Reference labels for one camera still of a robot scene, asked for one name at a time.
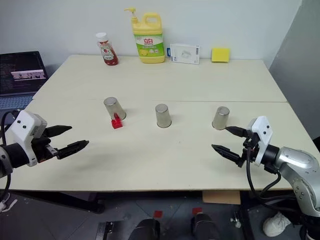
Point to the white shoe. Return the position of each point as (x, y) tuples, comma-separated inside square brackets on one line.
[(276, 223)]

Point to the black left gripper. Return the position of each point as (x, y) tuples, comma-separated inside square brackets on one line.
[(42, 150)]

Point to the steel cup upside down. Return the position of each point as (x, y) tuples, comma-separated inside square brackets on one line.
[(163, 117), (220, 118), (115, 107)]

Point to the brown cardboard piece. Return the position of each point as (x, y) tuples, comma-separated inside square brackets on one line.
[(221, 197)]

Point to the red toy brick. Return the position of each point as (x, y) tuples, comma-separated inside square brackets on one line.
[(116, 123)]

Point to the black table leg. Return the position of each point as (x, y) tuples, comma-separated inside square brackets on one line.
[(247, 215)]

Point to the white product box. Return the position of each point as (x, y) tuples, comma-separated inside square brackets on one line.
[(185, 53)]

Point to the yellow detergent pump bottle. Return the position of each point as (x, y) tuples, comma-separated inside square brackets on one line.
[(149, 42)]

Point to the grey partition panel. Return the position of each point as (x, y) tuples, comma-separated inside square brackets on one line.
[(297, 75)]

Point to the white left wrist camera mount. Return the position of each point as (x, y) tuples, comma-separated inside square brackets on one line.
[(23, 130)]

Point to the open dark laptop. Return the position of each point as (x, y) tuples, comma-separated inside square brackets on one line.
[(18, 75)]

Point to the dark rounded shape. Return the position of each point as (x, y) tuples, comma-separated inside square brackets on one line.
[(206, 226), (146, 230)]

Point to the yellow sponge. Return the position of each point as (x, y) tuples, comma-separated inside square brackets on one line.
[(220, 55)]

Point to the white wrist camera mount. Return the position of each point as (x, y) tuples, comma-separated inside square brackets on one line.
[(262, 135), (23, 130)]

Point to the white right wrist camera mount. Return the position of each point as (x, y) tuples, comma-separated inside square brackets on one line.
[(262, 135)]

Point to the red floor marker square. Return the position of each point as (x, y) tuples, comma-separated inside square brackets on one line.
[(158, 213), (197, 210)]

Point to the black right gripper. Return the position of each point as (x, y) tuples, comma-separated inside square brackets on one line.
[(251, 150)]

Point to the red ketchup bottle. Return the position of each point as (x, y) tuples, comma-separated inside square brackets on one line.
[(108, 52)]

